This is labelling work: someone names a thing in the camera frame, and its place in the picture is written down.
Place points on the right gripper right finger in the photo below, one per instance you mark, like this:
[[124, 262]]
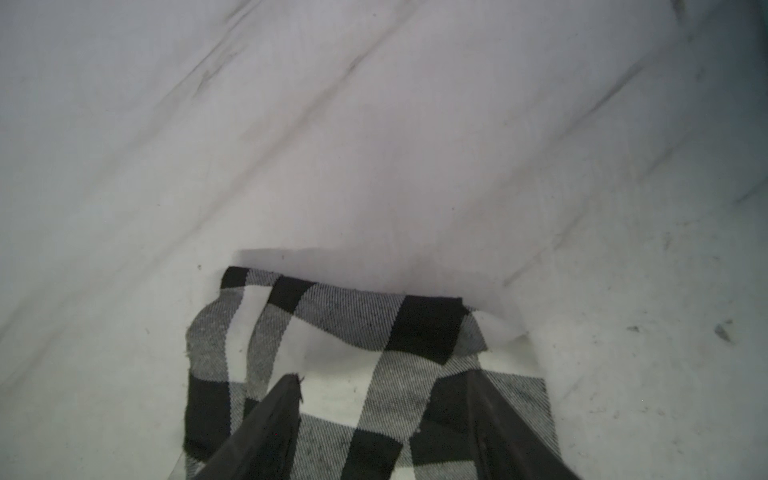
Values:
[[502, 444]]

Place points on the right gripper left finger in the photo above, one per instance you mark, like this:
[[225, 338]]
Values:
[[264, 445]]

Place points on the black white checkered shirt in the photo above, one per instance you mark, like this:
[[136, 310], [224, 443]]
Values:
[[383, 376]]

